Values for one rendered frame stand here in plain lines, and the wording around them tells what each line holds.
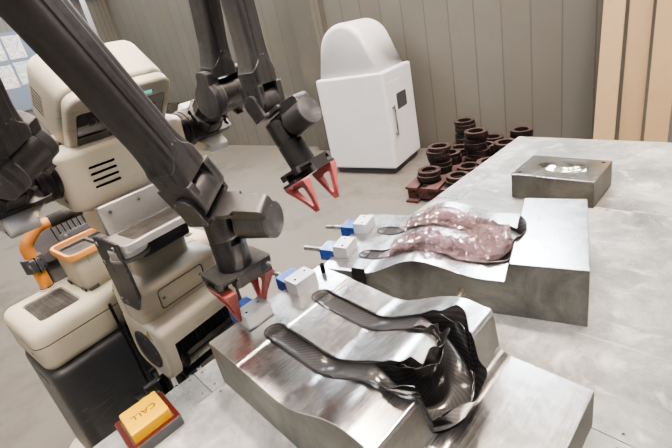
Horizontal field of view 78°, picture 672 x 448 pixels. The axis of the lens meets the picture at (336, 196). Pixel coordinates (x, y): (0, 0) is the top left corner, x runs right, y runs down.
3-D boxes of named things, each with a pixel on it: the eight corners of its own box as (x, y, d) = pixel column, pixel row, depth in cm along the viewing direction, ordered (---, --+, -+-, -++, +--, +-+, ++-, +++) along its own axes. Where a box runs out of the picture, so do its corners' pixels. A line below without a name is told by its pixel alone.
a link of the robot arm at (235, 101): (213, 94, 101) (195, 100, 98) (227, 64, 94) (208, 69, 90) (237, 123, 101) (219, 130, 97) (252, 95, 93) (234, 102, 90)
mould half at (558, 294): (326, 288, 93) (316, 246, 89) (371, 231, 114) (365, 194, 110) (587, 327, 69) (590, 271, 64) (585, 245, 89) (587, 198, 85)
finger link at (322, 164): (353, 187, 90) (330, 150, 90) (333, 201, 85) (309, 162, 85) (333, 198, 95) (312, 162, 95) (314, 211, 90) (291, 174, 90)
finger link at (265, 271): (284, 302, 74) (270, 257, 70) (251, 326, 70) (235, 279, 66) (262, 290, 79) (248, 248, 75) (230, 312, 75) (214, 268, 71)
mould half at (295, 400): (224, 382, 73) (199, 321, 68) (328, 300, 89) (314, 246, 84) (501, 631, 38) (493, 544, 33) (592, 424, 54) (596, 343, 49)
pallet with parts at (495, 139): (401, 201, 318) (394, 153, 304) (458, 153, 393) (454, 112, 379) (508, 214, 269) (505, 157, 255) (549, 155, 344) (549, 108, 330)
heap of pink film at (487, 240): (376, 262, 88) (370, 230, 85) (403, 223, 102) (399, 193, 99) (508, 276, 75) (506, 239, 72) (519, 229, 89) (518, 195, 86)
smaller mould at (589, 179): (511, 197, 116) (511, 173, 113) (533, 177, 125) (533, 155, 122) (593, 208, 102) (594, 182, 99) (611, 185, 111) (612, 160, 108)
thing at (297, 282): (262, 287, 87) (255, 265, 85) (281, 275, 90) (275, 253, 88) (302, 308, 78) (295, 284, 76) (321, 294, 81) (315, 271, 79)
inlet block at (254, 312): (217, 316, 81) (208, 293, 79) (238, 302, 84) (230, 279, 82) (254, 343, 72) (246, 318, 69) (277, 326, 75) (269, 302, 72)
